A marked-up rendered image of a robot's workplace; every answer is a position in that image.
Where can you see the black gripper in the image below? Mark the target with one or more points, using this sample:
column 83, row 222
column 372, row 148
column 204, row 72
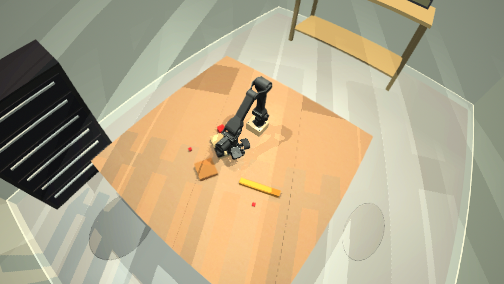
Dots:
column 244, row 143

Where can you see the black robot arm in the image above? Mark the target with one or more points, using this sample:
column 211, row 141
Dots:
column 235, row 124

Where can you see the yellow flat bar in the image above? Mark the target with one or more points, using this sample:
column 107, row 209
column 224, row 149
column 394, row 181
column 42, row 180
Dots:
column 261, row 188

